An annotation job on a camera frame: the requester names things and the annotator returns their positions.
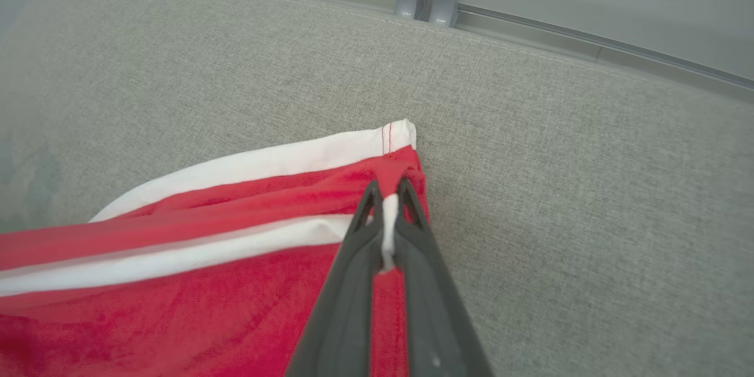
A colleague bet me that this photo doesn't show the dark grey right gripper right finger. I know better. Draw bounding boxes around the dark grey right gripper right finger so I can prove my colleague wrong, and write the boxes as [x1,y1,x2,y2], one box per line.
[392,177,495,377]

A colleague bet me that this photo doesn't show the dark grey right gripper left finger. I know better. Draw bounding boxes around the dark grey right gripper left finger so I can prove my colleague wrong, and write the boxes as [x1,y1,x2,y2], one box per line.
[285,179,384,377]

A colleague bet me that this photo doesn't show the red shorts with white trim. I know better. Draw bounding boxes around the red shorts with white trim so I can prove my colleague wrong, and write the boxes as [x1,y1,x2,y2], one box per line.
[0,118,430,377]

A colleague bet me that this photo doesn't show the grey fabric sofa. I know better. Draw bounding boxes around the grey fabric sofa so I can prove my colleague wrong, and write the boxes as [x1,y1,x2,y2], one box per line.
[0,0,754,377]

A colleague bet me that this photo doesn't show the grey wall base rail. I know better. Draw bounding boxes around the grey wall base rail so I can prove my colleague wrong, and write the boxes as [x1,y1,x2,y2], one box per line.
[117,0,754,92]

